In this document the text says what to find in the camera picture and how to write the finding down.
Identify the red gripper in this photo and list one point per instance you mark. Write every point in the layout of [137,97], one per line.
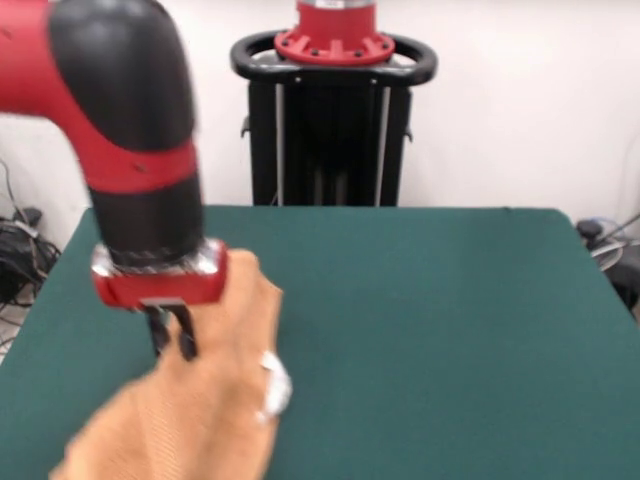
[160,287]

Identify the tan terry towel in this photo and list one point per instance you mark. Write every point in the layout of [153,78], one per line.
[200,400]

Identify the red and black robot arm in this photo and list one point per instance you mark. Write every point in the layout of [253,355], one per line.
[125,125]

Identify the dark green table cloth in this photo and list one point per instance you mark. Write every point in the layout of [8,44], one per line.
[450,325]

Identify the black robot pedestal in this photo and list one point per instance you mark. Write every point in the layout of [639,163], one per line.
[320,125]

